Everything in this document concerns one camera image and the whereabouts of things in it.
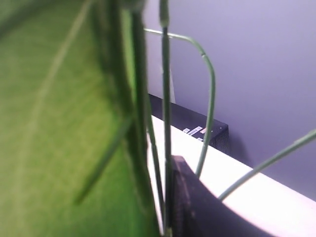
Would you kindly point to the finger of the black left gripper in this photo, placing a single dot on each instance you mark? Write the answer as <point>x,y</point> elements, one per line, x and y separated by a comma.
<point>198,213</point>

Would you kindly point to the red artificial anthurium flower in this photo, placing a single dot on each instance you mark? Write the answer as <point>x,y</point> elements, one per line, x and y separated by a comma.
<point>79,154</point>

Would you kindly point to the black box at wall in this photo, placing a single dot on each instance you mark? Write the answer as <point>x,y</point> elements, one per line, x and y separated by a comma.
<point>193,124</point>

